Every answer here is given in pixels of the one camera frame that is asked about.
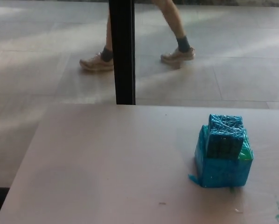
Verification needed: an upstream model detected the small blue taped cube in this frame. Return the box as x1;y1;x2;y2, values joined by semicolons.
205;113;244;161

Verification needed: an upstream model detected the big blue taped cube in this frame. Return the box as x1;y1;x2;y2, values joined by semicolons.
188;125;255;188

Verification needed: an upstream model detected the grey ankle sock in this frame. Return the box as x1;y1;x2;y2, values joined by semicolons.
176;35;191;53
101;46;114;63

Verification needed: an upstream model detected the beige sneaker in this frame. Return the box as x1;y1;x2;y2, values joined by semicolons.
160;47;196;69
79;52;115;71

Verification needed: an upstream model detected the bare person leg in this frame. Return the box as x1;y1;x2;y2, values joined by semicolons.
105;18;114;51
151;0;188;40

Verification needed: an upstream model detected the black window frame post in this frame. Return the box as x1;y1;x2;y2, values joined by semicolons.
108;0;137;105

